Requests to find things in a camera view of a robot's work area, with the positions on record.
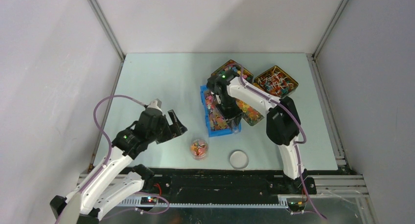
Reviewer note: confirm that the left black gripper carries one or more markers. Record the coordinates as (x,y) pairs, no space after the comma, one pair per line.
(180,128)

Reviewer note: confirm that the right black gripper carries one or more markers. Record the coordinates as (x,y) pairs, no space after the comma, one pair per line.
(228,115)

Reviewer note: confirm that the blue plastic candy bin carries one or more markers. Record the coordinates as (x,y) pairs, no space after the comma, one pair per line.
(215,122)

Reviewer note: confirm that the clear plastic scoop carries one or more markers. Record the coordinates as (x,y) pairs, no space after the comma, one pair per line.
(234,128)

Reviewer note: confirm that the clear plastic jar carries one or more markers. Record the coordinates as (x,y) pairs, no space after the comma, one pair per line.
(199,149)

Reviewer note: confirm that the silver jar lid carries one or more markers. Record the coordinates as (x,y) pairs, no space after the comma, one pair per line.
(238,160)

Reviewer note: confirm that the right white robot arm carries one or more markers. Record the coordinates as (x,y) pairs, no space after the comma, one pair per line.
(283,125)

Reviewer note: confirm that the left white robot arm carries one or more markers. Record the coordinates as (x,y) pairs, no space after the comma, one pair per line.
(94,197)

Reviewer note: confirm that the tin of gummy candies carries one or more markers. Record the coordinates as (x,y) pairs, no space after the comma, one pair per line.
(250,114)

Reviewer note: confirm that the tin of square candies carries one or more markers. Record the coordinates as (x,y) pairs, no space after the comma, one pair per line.
(236,67)

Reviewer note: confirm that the tin of lollipops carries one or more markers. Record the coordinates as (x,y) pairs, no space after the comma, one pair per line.
(276,81)

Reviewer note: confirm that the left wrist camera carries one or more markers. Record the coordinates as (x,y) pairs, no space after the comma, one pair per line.
(155,104)

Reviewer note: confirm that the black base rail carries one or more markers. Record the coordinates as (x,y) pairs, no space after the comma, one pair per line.
(225,187)

